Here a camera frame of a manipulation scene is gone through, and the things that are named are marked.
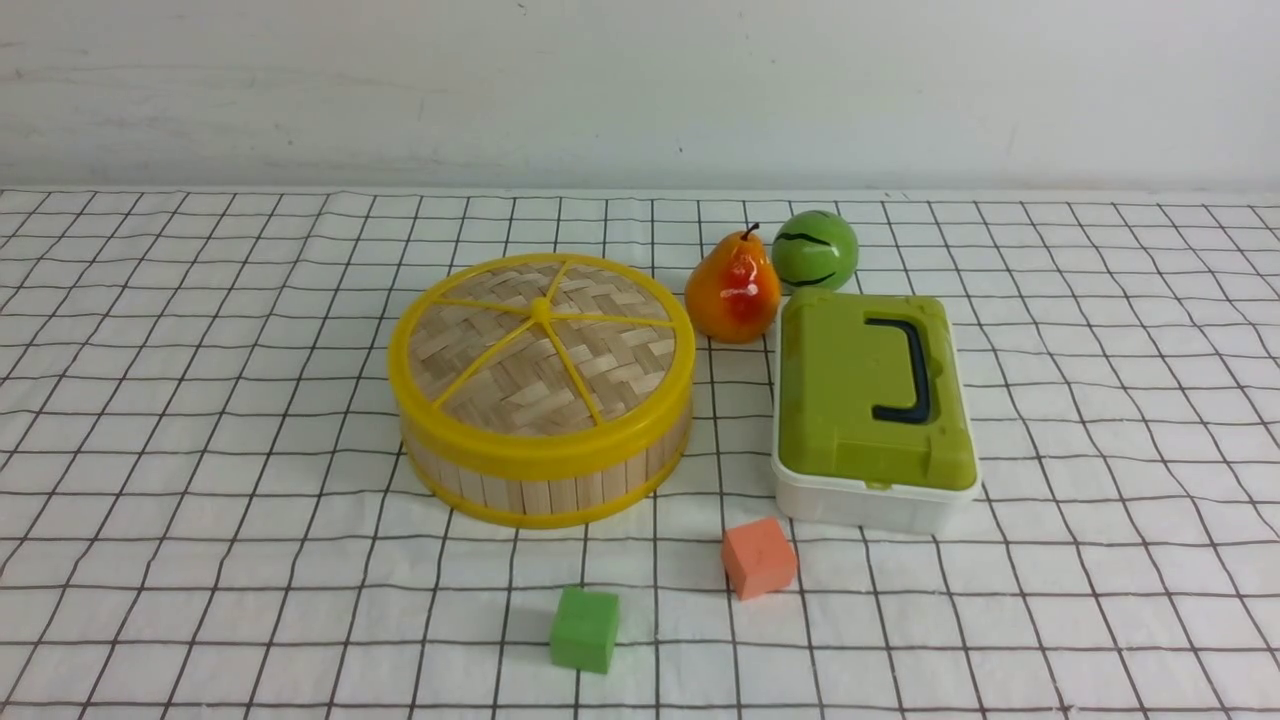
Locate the yellow woven bamboo steamer lid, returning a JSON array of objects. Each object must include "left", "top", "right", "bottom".
[{"left": 387, "top": 252, "right": 696, "bottom": 482}]

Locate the bamboo steamer base yellow rim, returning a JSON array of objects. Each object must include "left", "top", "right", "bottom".
[{"left": 399, "top": 401, "right": 694, "bottom": 529}]

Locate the white box with green lid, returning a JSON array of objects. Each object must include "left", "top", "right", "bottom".
[{"left": 771, "top": 287, "right": 982, "bottom": 536}]

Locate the orange-yellow toy pear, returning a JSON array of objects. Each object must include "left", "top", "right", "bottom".
[{"left": 684, "top": 223, "right": 782, "bottom": 345}]

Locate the green toy watermelon ball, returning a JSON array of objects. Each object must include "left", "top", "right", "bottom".
[{"left": 771, "top": 210, "right": 859, "bottom": 291}]

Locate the orange foam cube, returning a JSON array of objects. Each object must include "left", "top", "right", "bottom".
[{"left": 721, "top": 516, "right": 797, "bottom": 602}]

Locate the green foam cube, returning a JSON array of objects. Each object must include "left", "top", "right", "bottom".
[{"left": 549, "top": 585, "right": 621, "bottom": 675}]

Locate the white grid-pattern tablecloth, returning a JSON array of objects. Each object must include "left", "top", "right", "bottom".
[{"left": 1, "top": 190, "right": 1279, "bottom": 719}]

